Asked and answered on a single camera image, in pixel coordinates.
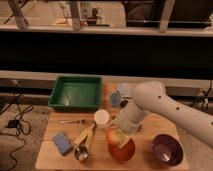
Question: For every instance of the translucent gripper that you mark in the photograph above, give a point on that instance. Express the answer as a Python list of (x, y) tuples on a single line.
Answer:
[(125, 138)]

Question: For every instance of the yellow red apple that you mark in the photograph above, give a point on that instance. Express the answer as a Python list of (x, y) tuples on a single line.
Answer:
[(112, 136)]

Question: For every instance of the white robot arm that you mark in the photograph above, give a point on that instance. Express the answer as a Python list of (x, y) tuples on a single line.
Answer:
[(151, 97)]

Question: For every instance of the white paper cup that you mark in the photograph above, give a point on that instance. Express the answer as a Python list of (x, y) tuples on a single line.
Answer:
[(101, 118)]

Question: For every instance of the metal measuring cup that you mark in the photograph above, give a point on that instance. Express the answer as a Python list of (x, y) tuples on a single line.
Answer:
[(83, 142)]

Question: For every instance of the red bowl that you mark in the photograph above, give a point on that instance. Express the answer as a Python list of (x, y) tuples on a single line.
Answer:
[(122, 154)]

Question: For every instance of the black remote control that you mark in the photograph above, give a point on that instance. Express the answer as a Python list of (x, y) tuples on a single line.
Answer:
[(123, 103)]

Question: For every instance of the clear plastic bag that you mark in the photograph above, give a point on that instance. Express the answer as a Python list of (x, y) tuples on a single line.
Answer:
[(125, 90)]

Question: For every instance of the purple bowl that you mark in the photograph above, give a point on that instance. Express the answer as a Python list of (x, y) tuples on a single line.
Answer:
[(167, 150)]

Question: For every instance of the green plastic tray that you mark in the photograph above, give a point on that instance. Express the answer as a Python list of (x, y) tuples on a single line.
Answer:
[(76, 93)]

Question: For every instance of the blue sponge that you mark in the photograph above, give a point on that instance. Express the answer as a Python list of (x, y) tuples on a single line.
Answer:
[(63, 143)]

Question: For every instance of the black power adapter with cables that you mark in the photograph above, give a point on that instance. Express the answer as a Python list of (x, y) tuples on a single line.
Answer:
[(20, 125)]

